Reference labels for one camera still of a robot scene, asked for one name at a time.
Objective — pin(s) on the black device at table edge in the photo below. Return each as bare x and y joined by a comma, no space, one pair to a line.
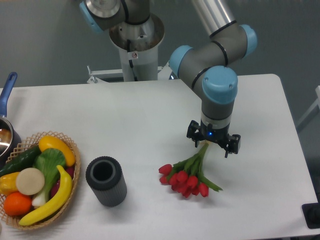
311,212

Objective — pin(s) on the orange fruit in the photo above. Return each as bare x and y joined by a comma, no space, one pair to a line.
17,204

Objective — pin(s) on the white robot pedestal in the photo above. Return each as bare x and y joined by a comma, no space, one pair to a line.
138,52

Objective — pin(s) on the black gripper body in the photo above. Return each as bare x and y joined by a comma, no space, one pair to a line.
215,131

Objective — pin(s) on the green cucumber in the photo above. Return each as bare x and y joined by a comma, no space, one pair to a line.
22,161

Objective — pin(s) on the beige round disc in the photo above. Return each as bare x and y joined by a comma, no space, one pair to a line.
30,181

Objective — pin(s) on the dark grey ribbed vase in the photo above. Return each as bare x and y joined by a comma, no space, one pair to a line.
105,177

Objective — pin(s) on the woven wicker basket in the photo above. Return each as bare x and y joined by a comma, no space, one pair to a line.
26,144

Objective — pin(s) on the yellow banana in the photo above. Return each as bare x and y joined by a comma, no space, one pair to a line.
54,204

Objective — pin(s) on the blue handled saucepan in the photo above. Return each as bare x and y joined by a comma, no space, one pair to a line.
9,138

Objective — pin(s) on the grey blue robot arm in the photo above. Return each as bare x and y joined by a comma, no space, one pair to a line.
205,70

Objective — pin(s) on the purple red vegetable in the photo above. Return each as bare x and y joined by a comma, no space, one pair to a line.
71,171

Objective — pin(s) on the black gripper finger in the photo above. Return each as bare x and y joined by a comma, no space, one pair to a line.
231,144
193,133

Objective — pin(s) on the white frame at right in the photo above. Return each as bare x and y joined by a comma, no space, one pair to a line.
310,113

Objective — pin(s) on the yellow bell pepper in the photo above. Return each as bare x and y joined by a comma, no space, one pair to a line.
8,183

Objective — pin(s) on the red tulip bouquet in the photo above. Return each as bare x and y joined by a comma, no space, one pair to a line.
187,177

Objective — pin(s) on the green bok choy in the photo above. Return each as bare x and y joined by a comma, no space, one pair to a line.
47,163

